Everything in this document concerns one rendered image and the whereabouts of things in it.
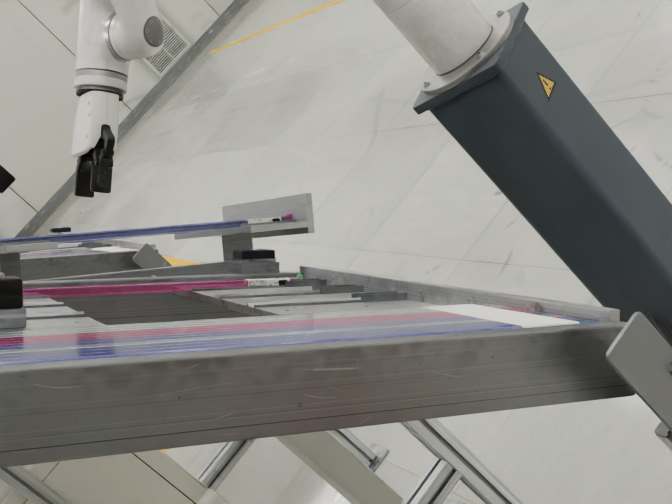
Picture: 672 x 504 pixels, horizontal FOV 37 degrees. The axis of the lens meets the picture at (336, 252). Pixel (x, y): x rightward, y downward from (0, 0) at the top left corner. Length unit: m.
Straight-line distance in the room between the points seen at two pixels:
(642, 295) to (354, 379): 1.22
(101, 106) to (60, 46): 7.36
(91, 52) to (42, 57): 7.29
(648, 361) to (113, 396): 0.42
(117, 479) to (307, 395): 1.54
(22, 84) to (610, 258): 7.42
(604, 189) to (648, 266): 0.18
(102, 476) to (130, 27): 1.02
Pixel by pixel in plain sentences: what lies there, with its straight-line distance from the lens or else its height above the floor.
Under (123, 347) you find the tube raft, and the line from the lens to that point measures 0.75.
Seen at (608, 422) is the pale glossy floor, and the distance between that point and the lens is 2.00.
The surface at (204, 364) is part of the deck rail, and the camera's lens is 0.70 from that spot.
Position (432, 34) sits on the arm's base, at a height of 0.78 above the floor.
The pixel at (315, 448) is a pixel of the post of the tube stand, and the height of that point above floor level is 0.40.
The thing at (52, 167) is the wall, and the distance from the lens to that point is 8.89.
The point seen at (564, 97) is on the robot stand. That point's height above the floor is 0.54.
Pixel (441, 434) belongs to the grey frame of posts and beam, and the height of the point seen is 0.36.
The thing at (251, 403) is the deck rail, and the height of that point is 0.95.
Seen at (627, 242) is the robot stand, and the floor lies 0.28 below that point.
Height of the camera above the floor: 1.23
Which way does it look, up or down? 21 degrees down
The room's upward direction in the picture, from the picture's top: 45 degrees counter-clockwise
